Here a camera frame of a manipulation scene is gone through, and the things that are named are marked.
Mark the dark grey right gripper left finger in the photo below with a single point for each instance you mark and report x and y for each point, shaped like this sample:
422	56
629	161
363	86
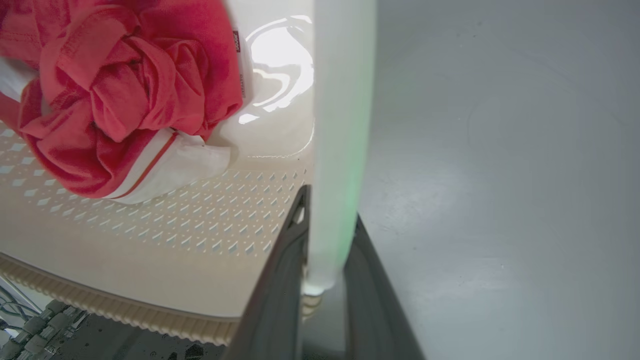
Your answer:
272	300

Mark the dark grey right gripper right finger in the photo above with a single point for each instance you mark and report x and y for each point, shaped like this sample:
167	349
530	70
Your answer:
372	305

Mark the white perforated plastic laundry basket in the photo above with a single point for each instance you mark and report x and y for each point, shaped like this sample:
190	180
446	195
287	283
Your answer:
280	150

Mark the red and white garment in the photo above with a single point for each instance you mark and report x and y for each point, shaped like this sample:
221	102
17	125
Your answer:
125	95

